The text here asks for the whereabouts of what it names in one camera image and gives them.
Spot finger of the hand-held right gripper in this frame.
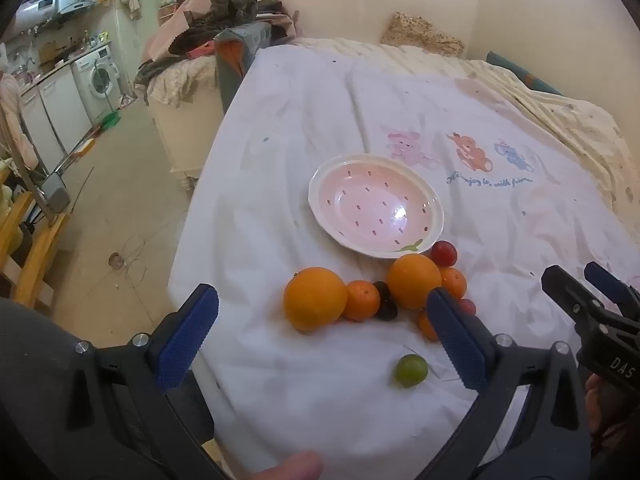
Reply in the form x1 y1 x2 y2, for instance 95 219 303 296
584 261 640 319
542 264 609 334

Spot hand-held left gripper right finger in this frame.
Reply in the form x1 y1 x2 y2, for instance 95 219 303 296
415 287 594 480

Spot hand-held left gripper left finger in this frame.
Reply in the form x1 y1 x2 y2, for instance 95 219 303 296
65 283 227 480

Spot large orange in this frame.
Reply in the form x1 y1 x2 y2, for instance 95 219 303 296
283 266 348 332
387 254 443 311

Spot small tangerine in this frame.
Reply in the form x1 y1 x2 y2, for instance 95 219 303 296
439 267 468 301
342 280 381 322
417 310 441 343

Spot pink speckled plate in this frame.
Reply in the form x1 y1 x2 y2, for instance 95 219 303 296
308 154 445 260

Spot person's right hand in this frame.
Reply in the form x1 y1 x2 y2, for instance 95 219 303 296
584 374 640 456

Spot person's left hand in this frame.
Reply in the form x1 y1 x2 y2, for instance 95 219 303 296
247 450 324 480

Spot green lime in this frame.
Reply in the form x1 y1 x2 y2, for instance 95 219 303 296
394 353 429 388

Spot person's grey trouser leg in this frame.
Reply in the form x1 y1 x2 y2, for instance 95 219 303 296
0 297 221 480

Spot cream floral quilt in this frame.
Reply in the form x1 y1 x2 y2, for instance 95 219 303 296
295 37 632 213

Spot wooden chair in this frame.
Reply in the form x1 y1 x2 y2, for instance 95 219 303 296
0 165 69 307

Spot white cabinet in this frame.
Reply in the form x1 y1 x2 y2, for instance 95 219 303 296
150 87 226 192

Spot teal pillow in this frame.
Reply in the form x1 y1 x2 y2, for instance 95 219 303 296
486 51 564 97

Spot white printed blanket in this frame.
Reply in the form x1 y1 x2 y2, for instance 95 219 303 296
167 37 640 480

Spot floral cloth cover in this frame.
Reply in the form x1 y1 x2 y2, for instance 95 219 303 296
134 55 221 109

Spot white kitchen cabinets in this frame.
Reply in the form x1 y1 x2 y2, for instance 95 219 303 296
19 62 94 172

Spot white washing machine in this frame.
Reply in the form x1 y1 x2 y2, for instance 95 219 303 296
70 45 124 122

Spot pink hanging garment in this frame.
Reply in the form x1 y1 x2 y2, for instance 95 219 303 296
0 72 39 172

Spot grey and orange bag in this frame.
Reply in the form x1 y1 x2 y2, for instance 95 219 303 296
215 25 275 117

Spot brown floral pillow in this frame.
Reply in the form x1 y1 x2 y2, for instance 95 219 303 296
382 11 466 57

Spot pile of dark clothes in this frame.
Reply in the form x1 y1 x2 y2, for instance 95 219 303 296
167 0 301 58

